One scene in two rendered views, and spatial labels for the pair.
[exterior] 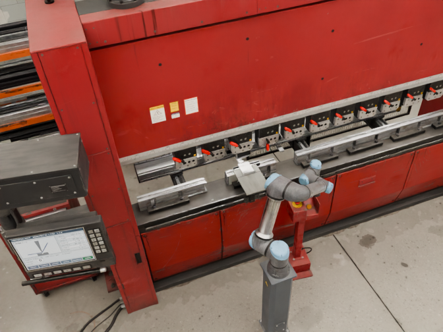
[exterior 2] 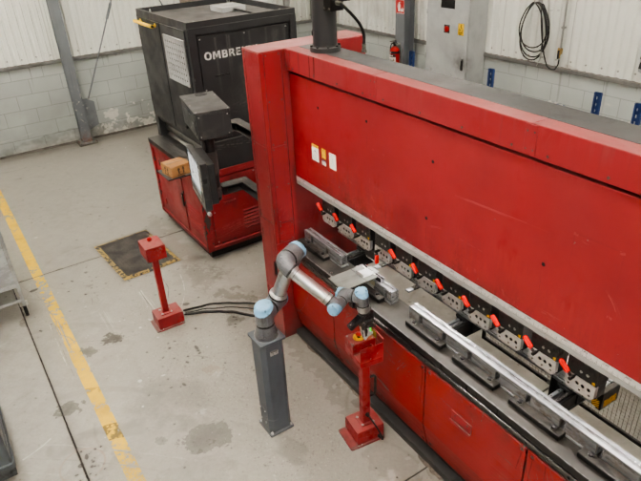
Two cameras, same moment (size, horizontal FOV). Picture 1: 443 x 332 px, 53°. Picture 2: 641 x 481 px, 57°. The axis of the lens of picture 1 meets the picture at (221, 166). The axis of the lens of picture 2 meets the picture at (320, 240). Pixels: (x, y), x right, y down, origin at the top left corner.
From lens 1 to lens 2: 355 cm
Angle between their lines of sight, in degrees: 61
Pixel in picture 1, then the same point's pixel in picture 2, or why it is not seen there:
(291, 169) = (399, 315)
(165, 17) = (319, 67)
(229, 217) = not seen: hidden behind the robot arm
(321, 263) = (374, 457)
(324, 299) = (320, 465)
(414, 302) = not seen: outside the picture
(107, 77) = (294, 98)
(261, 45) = (375, 135)
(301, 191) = (281, 261)
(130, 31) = (302, 68)
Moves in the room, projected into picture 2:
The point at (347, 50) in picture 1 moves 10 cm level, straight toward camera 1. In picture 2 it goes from (448, 198) to (428, 198)
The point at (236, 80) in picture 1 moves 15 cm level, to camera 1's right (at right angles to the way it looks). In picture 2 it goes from (360, 159) to (367, 169)
